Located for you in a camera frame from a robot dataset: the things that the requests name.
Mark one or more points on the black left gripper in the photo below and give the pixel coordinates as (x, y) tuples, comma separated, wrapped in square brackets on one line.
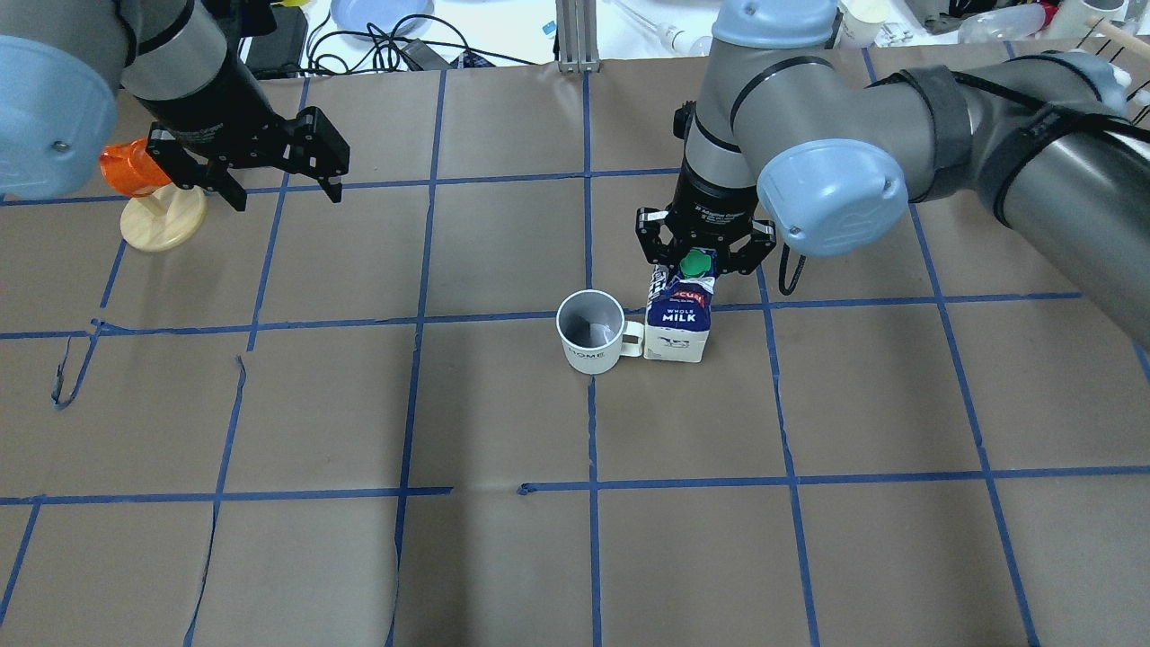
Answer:
[(218, 110)]

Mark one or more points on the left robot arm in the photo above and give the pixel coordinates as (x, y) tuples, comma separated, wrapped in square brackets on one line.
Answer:
[(64, 62)]

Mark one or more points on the black power adapter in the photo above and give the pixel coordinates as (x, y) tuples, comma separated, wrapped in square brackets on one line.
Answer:
[(277, 55)]

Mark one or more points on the orange mug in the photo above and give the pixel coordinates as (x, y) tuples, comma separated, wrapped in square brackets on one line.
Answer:
[(130, 170)]

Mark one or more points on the paper cup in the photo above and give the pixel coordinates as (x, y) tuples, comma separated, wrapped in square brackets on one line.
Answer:
[(861, 23)]

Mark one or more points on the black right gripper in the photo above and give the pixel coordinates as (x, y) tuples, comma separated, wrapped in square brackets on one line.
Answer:
[(716, 208)]

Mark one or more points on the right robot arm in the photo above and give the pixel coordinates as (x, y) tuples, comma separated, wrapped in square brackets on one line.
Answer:
[(780, 150)]

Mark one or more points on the blue white milk carton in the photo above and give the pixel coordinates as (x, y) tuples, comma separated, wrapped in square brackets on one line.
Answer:
[(678, 313)]

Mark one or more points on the white ribbed mug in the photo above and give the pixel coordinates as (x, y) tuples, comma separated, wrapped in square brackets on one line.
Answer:
[(595, 333)]

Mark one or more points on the aluminium frame post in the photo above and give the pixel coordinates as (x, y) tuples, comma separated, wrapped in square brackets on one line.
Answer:
[(576, 43)]

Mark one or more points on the blue plate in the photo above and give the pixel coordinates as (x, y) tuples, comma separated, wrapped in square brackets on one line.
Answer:
[(356, 15)]

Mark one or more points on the white light bulb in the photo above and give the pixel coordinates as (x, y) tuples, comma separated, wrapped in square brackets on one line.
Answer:
[(685, 42)]

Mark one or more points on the wooden mug tree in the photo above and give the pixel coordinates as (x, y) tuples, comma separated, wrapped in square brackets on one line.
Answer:
[(169, 217)]

